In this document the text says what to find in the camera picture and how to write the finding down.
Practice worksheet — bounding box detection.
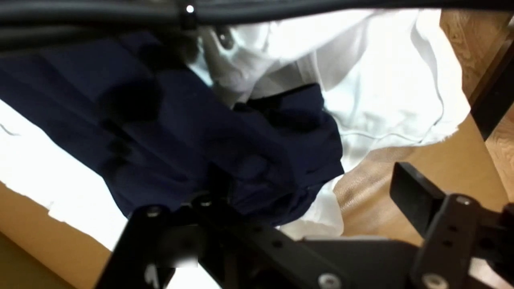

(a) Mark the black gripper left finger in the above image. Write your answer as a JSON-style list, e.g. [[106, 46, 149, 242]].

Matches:
[[95, 161, 234, 289]]

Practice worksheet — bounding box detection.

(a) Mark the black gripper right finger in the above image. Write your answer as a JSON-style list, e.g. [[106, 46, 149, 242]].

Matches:
[[388, 160, 514, 289]]

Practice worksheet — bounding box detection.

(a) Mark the navy and white vest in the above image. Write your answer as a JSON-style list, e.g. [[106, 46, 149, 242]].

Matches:
[[0, 6, 472, 289]]

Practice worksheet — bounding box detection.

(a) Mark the tan leather couch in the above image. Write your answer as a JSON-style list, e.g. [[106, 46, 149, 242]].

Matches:
[[0, 9, 514, 289]]

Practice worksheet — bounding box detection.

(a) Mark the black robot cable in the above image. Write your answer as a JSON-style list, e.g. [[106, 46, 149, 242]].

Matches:
[[0, 0, 514, 52]]

